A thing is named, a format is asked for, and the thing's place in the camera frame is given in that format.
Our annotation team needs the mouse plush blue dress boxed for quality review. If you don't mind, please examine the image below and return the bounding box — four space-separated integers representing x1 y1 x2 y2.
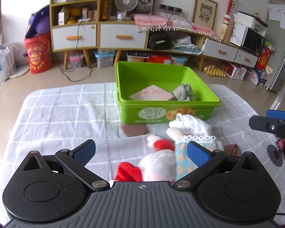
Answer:
166 113 223 180

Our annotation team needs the white grid tablecloth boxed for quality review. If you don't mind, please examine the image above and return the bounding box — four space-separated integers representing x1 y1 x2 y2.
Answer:
0 83 285 224

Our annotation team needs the brown round pad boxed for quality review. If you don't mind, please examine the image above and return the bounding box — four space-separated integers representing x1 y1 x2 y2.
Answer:
121 124 147 137

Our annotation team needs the grey small plush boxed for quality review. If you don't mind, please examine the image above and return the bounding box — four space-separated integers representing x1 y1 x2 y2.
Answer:
172 83 196 101

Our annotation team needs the yellow egg tray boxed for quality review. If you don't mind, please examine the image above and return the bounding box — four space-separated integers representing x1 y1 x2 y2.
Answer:
203 64 226 78

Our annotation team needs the pink square sponge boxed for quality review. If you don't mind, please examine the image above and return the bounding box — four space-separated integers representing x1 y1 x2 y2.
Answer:
130 85 174 101

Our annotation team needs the microwave oven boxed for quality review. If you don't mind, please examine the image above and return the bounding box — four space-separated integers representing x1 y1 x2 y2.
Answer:
229 23 265 54

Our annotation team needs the green plastic storage bin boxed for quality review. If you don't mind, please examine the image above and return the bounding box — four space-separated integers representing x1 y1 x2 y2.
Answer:
115 61 220 124

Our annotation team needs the silver refrigerator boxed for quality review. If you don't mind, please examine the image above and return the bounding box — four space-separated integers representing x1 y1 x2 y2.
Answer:
266 0 285 92

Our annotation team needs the white printer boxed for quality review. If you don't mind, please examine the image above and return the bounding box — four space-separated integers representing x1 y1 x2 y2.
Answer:
234 11 268 30

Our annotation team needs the clear box blue lid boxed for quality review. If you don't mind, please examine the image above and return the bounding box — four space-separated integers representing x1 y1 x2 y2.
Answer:
93 49 116 68

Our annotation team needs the red cardboard box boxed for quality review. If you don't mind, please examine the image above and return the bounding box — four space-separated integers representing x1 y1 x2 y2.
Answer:
146 51 171 65

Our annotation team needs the red cartoon bucket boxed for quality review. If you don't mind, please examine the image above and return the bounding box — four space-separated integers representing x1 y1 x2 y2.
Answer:
24 33 52 74

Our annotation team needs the white paper bag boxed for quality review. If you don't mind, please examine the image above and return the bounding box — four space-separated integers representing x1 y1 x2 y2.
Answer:
0 44 16 83

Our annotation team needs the low wooden tv cabinet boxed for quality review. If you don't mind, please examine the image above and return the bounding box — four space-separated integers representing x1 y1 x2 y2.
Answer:
133 14 260 72

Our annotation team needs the framed cartoon girl picture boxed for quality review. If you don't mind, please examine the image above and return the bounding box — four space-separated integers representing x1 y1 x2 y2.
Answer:
192 0 218 30

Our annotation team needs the black bag on shelf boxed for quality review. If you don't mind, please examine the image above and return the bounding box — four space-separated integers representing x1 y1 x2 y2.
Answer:
147 31 172 51

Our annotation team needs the tall wooden shelf cabinet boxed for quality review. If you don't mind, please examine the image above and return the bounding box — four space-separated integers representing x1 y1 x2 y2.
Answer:
49 0 148 70

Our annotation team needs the purple plush toy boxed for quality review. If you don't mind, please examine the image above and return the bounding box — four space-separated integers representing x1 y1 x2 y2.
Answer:
25 5 50 39

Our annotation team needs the pink checked cloth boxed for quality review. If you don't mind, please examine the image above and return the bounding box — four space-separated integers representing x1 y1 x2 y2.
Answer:
134 14 221 42

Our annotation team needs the small white desk fan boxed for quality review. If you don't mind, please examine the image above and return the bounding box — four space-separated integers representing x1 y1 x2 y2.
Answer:
115 0 138 21

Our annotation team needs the framed cat picture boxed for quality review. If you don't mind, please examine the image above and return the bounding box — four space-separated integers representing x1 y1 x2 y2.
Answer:
134 0 158 15

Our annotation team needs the black power cable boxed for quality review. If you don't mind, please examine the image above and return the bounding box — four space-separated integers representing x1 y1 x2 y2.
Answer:
53 20 94 83

